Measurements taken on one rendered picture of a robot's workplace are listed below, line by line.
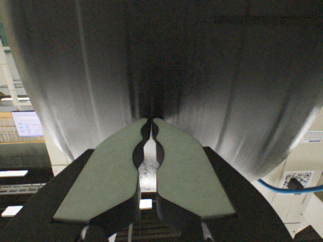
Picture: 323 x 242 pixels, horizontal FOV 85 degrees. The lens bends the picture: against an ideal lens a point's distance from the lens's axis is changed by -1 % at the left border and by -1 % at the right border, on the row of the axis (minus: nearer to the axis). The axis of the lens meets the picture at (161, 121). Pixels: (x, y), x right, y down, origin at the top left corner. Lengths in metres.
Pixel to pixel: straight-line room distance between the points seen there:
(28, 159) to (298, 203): 13.27
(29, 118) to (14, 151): 9.28
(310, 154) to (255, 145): 0.36
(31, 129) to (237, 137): 4.32
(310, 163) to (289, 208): 0.15
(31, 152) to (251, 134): 13.02
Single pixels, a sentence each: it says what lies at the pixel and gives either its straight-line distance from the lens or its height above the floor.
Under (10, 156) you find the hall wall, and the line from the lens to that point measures 13.86.
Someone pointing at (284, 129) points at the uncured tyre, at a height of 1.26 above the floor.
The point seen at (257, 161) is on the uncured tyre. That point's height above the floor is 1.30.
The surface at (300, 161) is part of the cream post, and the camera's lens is 0.54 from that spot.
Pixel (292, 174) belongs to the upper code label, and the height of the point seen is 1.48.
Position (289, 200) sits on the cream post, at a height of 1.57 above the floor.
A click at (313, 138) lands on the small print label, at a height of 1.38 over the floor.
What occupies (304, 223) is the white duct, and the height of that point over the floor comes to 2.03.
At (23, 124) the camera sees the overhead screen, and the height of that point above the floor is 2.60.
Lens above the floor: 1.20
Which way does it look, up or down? 22 degrees up
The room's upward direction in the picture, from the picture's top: 180 degrees counter-clockwise
